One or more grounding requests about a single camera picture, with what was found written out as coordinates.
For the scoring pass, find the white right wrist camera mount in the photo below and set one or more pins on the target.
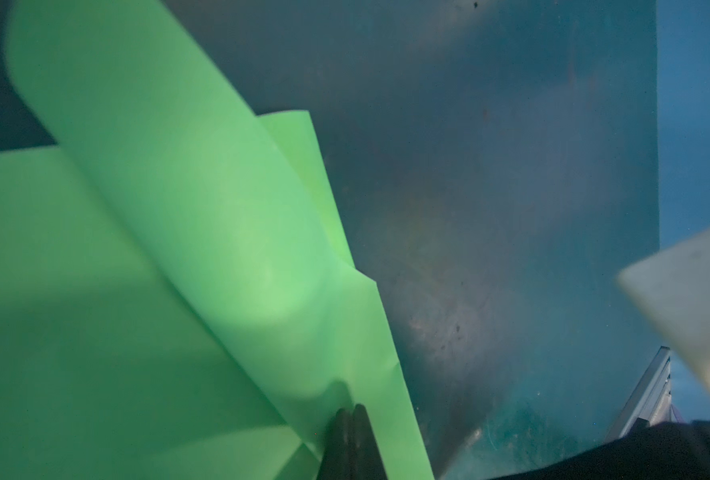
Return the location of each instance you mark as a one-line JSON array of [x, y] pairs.
[[672, 290]]

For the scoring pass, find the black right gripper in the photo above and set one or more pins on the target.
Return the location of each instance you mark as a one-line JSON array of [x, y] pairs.
[[664, 451]]

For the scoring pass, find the aluminium right corner post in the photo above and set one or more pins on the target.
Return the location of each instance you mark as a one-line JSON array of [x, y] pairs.
[[650, 402]]

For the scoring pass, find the green square paper sheet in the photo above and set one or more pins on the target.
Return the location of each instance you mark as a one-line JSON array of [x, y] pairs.
[[177, 298]]

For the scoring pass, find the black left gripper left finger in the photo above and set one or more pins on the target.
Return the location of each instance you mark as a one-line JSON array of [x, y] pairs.
[[336, 462]]

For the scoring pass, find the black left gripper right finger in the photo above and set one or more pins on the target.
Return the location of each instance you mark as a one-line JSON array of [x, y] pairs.
[[365, 459]]

